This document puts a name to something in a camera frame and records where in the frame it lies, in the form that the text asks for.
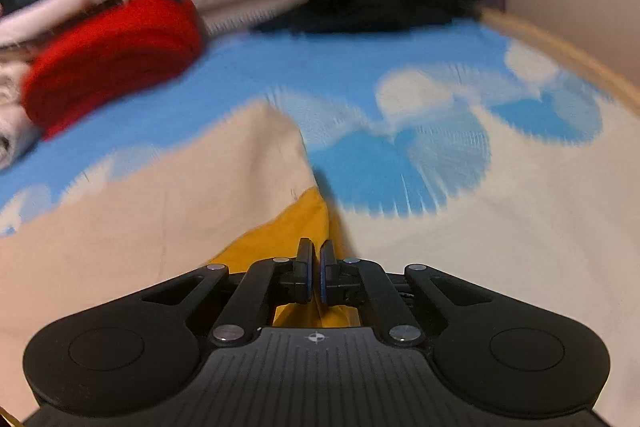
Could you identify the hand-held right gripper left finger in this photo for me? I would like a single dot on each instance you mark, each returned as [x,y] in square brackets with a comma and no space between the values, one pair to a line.
[309,277]

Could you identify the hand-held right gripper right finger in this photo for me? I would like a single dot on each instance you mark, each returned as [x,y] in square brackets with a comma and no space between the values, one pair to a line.
[324,277]

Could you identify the wooden bed frame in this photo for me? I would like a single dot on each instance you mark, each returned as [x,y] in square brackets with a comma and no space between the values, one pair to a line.
[560,52]

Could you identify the red folded blanket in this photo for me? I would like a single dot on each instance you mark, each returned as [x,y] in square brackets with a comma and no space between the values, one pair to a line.
[115,57]

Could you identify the blue and white printed bedsheet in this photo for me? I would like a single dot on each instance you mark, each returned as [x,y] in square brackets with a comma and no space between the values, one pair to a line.
[425,72]

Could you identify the beige and yellow hooded jacket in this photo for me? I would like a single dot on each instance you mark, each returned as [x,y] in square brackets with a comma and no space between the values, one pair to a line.
[175,207]

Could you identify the grey white folded quilt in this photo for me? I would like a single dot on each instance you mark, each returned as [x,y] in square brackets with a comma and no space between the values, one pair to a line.
[15,107]

